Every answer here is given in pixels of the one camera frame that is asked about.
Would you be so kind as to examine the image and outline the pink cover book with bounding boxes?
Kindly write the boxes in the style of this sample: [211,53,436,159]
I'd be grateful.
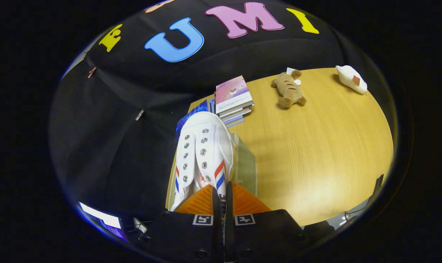
[215,76,254,114]

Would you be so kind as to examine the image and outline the brown bread plush toy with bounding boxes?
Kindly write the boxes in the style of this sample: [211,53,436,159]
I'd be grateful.
[271,68,307,109]

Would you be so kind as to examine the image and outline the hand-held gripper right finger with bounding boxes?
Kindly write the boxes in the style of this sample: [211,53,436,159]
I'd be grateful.
[224,182,306,263]

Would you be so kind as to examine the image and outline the white book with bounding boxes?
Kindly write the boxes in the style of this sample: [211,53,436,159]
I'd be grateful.
[219,104,254,123]

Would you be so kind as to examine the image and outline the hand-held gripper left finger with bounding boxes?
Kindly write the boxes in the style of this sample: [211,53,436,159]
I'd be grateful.
[140,184,224,263]

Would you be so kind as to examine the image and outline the computer monitor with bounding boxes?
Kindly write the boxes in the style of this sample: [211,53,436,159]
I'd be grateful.
[78,202,128,241]

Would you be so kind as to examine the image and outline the pale green storage box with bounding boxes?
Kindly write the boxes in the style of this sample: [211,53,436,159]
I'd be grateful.
[165,131,258,211]

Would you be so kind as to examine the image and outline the small white device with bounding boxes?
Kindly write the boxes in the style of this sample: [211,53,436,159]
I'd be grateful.
[133,217,148,234]

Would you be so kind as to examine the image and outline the white canvas shoe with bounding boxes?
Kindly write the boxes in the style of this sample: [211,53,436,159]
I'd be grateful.
[170,111,237,212]

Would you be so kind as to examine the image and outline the blue cover book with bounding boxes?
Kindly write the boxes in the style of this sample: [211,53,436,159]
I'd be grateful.
[174,99,209,141]

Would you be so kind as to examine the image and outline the black backdrop cloth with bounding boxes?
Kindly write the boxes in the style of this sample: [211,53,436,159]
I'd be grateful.
[49,0,353,227]

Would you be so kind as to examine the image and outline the white pouch with red label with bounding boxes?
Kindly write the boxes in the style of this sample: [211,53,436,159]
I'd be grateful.
[335,65,368,95]

